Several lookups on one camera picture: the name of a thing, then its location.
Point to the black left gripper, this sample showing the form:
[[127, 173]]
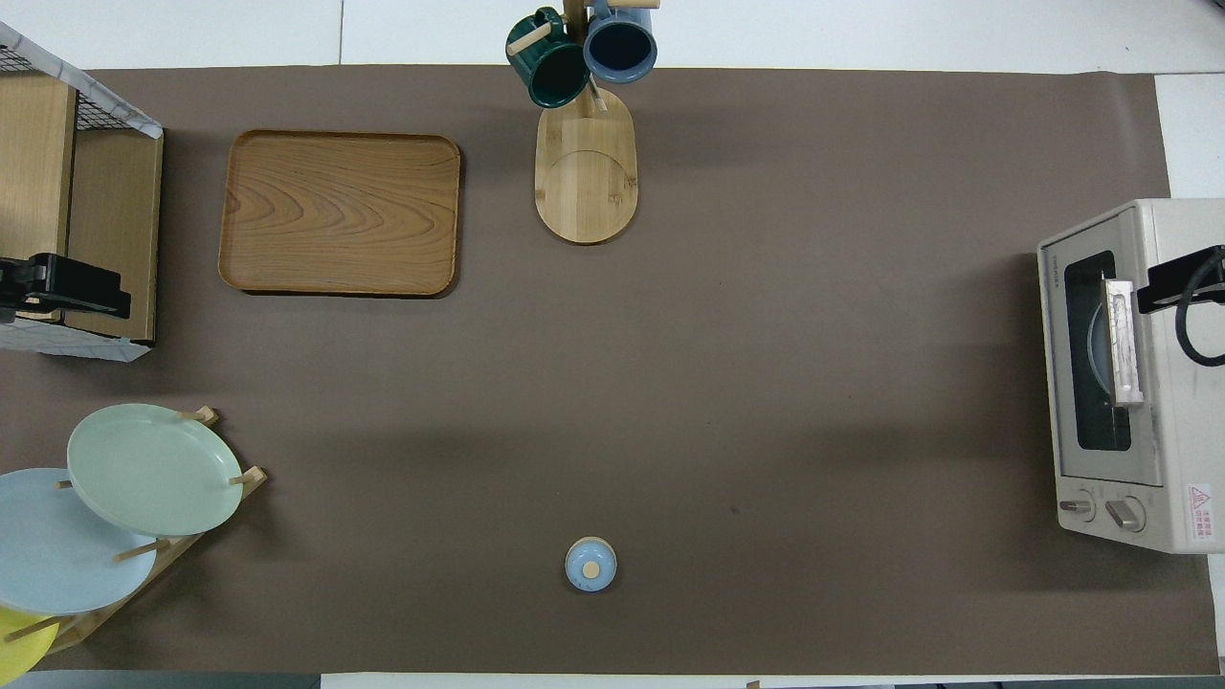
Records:
[[67, 285]]

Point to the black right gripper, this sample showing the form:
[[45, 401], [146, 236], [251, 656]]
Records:
[[1163, 285]]

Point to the small light blue plate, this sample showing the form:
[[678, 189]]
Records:
[[1099, 354]]

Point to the beige toaster oven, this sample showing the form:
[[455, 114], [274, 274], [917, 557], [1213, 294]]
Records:
[[1191, 402]]

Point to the silver oven knob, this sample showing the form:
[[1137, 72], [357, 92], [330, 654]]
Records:
[[1077, 506], [1125, 515]]

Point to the pale green plate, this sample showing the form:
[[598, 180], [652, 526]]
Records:
[[153, 469]]

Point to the red warning sticker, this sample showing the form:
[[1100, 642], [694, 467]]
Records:
[[1200, 510]]

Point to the large light blue plate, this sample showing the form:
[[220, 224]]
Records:
[[57, 555]]

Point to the wooden serving tray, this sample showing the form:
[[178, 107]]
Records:
[[340, 212]]

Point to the wooden plate rack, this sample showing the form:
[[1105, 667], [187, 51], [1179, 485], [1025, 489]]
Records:
[[177, 550]]

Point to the yellow plate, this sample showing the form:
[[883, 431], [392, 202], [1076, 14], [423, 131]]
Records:
[[19, 651]]

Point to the brown table mat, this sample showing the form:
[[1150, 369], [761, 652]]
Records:
[[766, 383]]

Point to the dark green mug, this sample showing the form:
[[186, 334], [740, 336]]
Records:
[[550, 72]]

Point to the wooden mug tree stand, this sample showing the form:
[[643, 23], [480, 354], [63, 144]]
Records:
[[586, 182]]

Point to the blue mug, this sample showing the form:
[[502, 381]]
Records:
[[620, 48]]

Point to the small blue lidded jar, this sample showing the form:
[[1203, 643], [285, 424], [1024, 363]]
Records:
[[590, 565]]

